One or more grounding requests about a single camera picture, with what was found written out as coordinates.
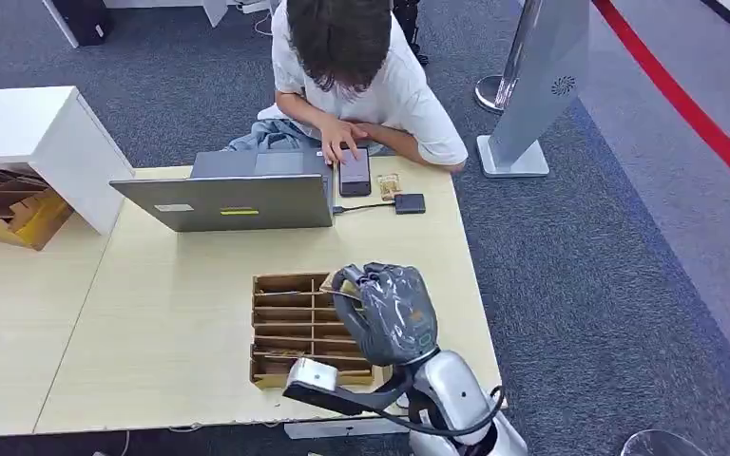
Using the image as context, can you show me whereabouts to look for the red barrier belt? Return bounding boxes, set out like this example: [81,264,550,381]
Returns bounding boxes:
[591,0,730,207]

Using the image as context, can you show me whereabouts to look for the pale card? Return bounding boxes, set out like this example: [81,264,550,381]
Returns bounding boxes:
[318,275,364,303]

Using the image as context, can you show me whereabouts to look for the black smartphone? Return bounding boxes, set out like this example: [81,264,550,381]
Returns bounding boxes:
[337,147,374,199]

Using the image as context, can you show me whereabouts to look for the small snack packet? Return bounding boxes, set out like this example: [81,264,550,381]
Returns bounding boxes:
[376,172,403,202]

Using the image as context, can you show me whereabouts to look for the black stand leg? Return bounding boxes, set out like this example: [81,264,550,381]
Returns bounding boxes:
[393,0,432,68]

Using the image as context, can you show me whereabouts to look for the wooden card sorting box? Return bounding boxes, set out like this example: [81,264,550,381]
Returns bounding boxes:
[249,272,380,390]

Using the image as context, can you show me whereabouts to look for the grey kiosk stand with screen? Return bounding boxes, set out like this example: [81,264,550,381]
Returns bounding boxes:
[476,0,592,180]

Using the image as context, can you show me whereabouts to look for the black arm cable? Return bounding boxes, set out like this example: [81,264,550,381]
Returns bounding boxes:
[364,384,507,440]

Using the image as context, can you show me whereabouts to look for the white cabinet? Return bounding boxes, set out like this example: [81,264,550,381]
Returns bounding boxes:
[0,85,136,238]

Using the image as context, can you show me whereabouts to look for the white floor cable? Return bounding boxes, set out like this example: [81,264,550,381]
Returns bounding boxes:
[252,9,276,37]

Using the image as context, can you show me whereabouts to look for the chrome stanchion post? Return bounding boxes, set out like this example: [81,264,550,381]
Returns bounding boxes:
[473,0,546,115]

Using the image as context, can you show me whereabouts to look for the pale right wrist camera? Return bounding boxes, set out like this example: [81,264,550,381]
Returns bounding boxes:
[281,356,418,419]

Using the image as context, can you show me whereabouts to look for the grey laptop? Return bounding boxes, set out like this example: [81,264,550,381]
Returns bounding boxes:
[108,148,336,234]

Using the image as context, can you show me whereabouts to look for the grey-blue jacket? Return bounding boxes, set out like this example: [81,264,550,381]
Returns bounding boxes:
[222,118,317,154]

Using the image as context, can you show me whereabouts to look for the brown cardboard pieces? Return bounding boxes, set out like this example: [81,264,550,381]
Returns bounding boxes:
[0,164,52,219]

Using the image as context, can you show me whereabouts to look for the clear plastic chair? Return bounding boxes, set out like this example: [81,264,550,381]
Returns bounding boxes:
[619,428,714,456]

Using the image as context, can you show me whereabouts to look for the black hub cable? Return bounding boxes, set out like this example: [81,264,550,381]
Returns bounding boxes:
[332,200,397,216]

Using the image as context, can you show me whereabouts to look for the yellow cardboard box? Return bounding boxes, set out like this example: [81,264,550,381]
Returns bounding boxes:
[0,188,76,253]

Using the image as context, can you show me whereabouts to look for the person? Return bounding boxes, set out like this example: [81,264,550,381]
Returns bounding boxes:
[258,0,470,175]

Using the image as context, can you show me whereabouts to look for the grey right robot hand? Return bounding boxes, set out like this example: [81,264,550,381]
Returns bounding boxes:
[330,261,440,369]

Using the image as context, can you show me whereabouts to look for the white table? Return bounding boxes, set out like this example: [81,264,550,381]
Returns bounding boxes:
[40,0,273,49]

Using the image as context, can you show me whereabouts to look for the small black hub box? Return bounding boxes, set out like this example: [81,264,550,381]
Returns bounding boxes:
[393,193,428,217]

